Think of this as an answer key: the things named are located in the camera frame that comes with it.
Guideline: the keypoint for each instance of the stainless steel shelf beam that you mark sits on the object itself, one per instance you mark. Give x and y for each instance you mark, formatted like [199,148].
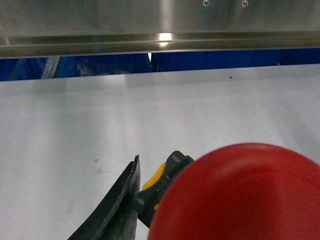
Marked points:
[39,28]

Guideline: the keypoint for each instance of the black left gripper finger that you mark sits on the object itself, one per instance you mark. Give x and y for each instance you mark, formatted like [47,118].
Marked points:
[114,218]

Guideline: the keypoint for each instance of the red mushroom push button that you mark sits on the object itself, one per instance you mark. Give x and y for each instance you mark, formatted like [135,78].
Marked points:
[247,191]

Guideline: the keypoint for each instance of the blue bin under beam middle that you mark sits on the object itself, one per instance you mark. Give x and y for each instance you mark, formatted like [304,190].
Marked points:
[16,69]

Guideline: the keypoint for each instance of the blue bin under beam right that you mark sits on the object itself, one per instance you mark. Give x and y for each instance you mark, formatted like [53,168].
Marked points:
[227,59]

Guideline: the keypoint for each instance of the blue bin under beam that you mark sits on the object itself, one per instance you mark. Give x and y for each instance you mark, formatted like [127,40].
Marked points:
[16,69]
[227,59]

